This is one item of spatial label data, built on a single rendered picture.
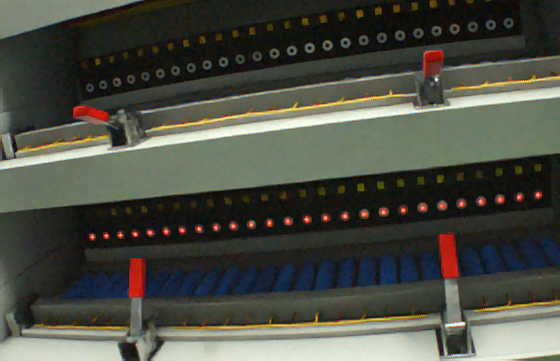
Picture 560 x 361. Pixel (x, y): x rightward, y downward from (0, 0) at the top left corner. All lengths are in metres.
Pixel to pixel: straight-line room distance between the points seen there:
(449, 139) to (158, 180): 0.24
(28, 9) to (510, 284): 0.54
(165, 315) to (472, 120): 0.33
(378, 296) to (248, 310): 0.12
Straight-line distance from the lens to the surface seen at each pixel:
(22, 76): 0.66
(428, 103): 0.42
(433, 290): 0.46
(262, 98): 0.47
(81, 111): 0.42
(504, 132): 0.42
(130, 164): 0.46
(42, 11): 0.58
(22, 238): 0.63
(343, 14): 0.59
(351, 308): 0.46
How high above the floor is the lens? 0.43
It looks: 9 degrees up
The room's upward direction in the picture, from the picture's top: 5 degrees counter-clockwise
